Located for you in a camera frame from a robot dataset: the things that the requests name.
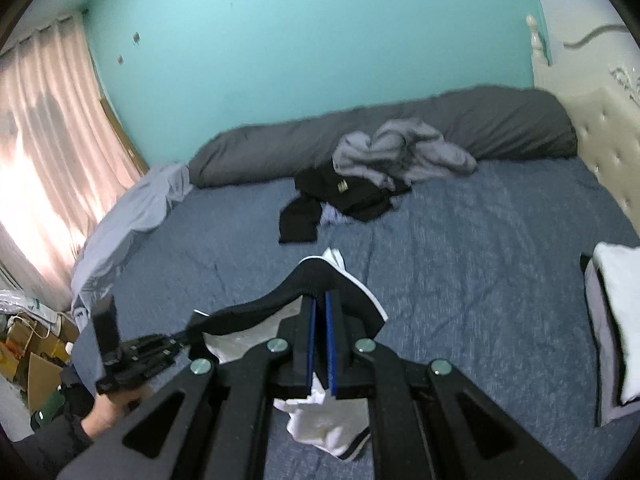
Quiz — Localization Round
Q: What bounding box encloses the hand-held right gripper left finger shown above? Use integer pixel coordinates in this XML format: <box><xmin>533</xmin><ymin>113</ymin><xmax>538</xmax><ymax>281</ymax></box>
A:
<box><xmin>57</xmin><ymin>292</ymin><xmax>318</xmax><ymax>480</ymax></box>

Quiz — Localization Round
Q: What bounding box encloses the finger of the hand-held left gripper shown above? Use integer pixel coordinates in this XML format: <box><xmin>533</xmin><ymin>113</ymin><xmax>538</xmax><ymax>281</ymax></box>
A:
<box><xmin>142</xmin><ymin>331</ymin><xmax>201</xmax><ymax>375</ymax></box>

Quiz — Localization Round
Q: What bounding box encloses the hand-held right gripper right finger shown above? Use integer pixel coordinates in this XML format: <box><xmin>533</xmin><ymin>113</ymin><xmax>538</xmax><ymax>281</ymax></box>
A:
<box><xmin>325</xmin><ymin>290</ymin><xmax>576</xmax><ymax>480</ymax></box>

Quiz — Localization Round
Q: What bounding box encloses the white polo shirt black trim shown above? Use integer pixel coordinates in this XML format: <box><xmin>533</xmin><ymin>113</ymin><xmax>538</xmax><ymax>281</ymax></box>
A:
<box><xmin>187</xmin><ymin>247</ymin><xmax>390</xmax><ymax>461</ymax></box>

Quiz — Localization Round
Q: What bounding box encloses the person's left forearm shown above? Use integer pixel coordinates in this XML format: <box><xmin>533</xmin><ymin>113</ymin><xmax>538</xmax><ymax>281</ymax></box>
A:
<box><xmin>10</xmin><ymin>410</ymin><xmax>96</xmax><ymax>480</ymax></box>

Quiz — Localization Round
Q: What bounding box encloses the person's left hand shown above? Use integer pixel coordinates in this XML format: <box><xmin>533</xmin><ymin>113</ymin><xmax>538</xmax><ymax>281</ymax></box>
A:
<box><xmin>82</xmin><ymin>387</ymin><xmax>146</xmax><ymax>443</ymax></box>

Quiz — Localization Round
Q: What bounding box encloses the pile of cardboard boxes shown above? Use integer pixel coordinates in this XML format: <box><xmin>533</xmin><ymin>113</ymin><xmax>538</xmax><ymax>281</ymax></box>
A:
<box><xmin>0</xmin><ymin>290</ymin><xmax>81</xmax><ymax>431</ymax></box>

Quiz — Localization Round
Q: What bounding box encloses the light grey blanket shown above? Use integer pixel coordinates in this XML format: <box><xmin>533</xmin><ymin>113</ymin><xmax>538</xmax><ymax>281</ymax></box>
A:
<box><xmin>70</xmin><ymin>162</ymin><xmax>195</xmax><ymax>331</ymax></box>

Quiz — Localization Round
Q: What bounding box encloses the lavender garment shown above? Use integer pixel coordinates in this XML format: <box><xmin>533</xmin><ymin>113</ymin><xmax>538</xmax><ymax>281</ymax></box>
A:
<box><xmin>320</xmin><ymin>202</ymin><xmax>353</xmax><ymax>227</ymax></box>

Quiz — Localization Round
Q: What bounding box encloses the blue-grey patterned bed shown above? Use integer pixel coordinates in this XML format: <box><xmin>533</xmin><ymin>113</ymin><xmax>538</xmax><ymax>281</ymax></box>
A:
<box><xmin>70</xmin><ymin>157</ymin><xmax>640</xmax><ymax>480</ymax></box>

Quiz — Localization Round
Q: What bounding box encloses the dark grey rolled duvet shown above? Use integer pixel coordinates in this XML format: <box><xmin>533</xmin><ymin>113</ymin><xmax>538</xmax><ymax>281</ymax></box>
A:
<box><xmin>189</xmin><ymin>86</ymin><xmax>578</xmax><ymax>188</ymax></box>

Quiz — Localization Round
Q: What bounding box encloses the grey hoodie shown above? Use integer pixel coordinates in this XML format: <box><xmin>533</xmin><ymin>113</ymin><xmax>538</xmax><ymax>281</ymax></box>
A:
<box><xmin>332</xmin><ymin>119</ymin><xmax>478</xmax><ymax>188</ymax></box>

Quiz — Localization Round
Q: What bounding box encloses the pink curtain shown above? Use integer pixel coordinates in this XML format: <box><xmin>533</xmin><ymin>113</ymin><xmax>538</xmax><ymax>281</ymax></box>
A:
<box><xmin>0</xmin><ymin>12</ymin><xmax>151</xmax><ymax>311</ymax></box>

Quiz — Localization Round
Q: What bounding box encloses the grey folded garment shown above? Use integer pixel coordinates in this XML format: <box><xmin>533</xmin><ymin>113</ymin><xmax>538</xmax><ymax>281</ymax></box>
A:
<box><xmin>584</xmin><ymin>260</ymin><xmax>640</xmax><ymax>428</ymax></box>

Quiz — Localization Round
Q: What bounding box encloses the cream tufted headboard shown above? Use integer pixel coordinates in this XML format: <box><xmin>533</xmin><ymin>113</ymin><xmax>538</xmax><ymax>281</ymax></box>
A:
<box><xmin>525</xmin><ymin>0</ymin><xmax>640</xmax><ymax>236</ymax></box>

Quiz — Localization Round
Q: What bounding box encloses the wooden window frame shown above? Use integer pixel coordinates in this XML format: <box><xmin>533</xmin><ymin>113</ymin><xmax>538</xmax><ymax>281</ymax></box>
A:
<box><xmin>100</xmin><ymin>97</ymin><xmax>150</xmax><ymax>173</ymax></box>

